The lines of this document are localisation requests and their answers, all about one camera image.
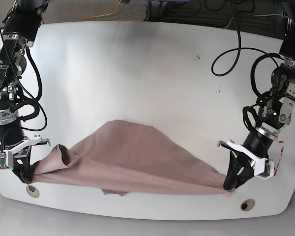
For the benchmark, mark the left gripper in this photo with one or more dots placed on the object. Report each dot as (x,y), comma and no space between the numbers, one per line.
(237,175)

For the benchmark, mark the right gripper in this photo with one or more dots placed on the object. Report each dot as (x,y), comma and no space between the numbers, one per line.
(18,157)

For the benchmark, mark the mauve t-shirt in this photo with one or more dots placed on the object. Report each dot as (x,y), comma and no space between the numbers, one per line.
(123,157)

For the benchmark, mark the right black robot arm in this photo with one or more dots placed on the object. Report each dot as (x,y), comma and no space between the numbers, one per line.
(17,105)

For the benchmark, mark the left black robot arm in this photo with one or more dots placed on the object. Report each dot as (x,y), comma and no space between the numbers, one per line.
(265,119)

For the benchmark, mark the left table grommet hole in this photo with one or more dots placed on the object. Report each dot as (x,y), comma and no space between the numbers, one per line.
(32,191)

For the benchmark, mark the table grommet hole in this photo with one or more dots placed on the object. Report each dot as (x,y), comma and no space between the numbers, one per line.
(247,205)
(32,191)

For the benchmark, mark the right table grommet hole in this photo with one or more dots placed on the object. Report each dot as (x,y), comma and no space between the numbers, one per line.
(247,205)

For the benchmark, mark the red tape rectangle marking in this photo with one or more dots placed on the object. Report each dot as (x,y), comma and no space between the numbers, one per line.
(277,149)

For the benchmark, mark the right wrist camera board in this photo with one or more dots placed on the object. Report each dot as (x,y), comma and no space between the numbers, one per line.
(3,161)

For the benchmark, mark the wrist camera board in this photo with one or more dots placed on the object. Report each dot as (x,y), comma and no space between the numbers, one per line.
(3,161)
(269,170)

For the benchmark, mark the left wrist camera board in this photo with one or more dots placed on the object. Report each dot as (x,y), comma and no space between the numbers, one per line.
(269,170)

